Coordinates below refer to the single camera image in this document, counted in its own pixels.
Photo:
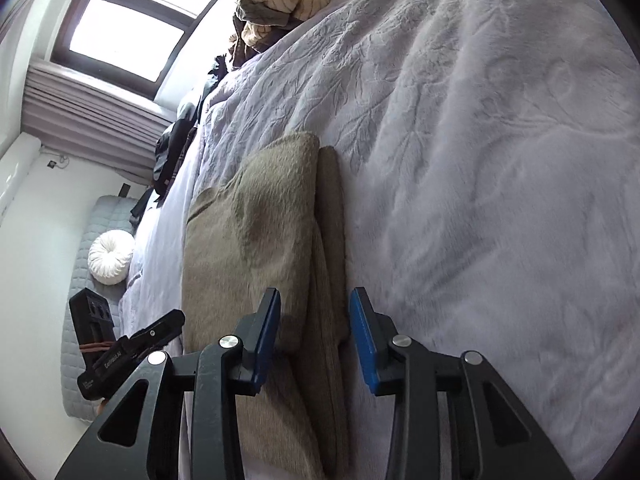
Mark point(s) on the grey embossed bed blanket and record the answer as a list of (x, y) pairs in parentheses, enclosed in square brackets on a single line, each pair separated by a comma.
[(475, 185)]

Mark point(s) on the dark framed window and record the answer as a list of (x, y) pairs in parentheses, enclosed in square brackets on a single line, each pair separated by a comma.
[(135, 35)]

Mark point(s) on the grey pleated curtain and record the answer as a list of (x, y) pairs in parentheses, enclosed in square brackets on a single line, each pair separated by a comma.
[(90, 120)]

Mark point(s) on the white air conditioner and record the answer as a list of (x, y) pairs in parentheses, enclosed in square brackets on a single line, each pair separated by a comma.
[(15, 175)]

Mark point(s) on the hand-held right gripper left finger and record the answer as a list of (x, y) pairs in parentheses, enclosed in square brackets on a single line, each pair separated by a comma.
[(264, 340)]

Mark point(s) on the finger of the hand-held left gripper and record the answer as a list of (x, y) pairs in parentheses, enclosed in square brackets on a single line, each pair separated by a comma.
[(160, 329)]

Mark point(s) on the white round pillow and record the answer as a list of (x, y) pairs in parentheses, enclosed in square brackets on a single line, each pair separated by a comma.
[(111, 258)]

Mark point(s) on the pile of dark clothes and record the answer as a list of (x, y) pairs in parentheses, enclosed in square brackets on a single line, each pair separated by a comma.
[(172, 150)]

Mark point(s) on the grey quilted mat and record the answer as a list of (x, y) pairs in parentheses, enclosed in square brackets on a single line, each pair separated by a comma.
[(75, 360)]

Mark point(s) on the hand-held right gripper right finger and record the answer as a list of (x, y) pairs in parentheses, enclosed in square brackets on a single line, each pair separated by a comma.
[(364, 340)]

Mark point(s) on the tan knit sweater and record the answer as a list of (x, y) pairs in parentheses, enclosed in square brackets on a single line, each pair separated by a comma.
[(260, 220)]

